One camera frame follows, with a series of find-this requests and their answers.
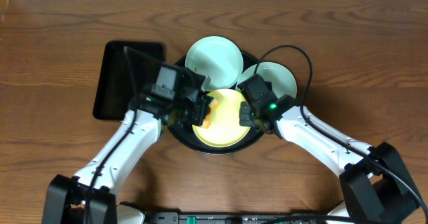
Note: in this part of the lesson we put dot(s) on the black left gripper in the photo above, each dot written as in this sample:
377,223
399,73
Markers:
199,109

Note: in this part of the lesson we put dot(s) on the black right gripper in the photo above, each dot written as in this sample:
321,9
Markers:
244,110

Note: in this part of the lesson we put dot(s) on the yellow plate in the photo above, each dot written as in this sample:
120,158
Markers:
224,129

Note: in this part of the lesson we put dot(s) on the yellow green scrub sponge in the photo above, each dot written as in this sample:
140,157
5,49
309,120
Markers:
208,118

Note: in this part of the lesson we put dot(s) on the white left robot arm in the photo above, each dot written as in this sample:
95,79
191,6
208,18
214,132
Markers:
90,195

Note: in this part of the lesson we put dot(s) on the round black tray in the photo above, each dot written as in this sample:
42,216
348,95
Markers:
184,133

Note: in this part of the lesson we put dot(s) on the rectangular black tray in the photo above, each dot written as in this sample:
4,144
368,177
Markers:
114,89

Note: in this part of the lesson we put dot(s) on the mint green plate right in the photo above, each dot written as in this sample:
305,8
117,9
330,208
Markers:
282,79

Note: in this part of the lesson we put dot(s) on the mint green plate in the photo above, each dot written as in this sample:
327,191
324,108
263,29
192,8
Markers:
218,58
282,79

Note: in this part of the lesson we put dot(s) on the mint green plate rear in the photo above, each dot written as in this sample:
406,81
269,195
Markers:
218,58

